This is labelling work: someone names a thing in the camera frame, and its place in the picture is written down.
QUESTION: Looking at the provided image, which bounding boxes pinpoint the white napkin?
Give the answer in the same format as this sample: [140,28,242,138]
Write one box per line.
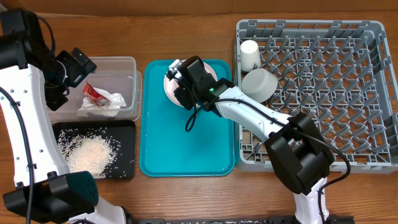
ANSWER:
[79,88,126,117]

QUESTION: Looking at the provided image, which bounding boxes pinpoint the clear plastic bin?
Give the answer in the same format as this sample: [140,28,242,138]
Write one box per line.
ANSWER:
[49,57,142,123]

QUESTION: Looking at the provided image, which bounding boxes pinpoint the black plastic tray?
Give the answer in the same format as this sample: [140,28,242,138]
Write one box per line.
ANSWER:
[52,119,136,179]

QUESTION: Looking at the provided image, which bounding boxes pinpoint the pale green cup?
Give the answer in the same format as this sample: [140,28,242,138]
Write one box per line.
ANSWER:
[239,40,261,72]

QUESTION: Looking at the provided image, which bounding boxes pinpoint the pink plate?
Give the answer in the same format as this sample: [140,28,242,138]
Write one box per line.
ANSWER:
[164,63,218,107]

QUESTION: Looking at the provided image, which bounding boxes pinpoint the white rice leftovers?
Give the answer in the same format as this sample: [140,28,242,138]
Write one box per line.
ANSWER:
[56,127,134,179]

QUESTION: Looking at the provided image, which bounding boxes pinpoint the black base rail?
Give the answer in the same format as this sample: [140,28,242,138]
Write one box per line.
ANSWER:
[124,215,356,224]

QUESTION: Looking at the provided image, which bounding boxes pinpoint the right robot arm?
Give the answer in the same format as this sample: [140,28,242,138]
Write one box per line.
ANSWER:
[165,56,334,223]

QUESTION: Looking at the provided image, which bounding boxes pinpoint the grey bowl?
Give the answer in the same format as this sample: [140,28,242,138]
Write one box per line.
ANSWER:
[241,68,279,103]

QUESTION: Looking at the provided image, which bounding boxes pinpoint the red foil snack wrapper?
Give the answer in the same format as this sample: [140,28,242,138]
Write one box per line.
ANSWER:
[83,82,111,107]

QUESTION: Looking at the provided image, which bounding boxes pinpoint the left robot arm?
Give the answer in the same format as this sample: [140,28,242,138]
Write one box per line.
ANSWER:
[1,9,134,223]

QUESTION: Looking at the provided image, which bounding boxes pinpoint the teal serving tray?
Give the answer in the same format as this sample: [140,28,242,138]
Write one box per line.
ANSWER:
[139,60,235,177]

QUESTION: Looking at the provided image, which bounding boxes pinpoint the grey dishwasher rack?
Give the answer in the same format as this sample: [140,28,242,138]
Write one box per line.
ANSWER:
[234,19,397,174]

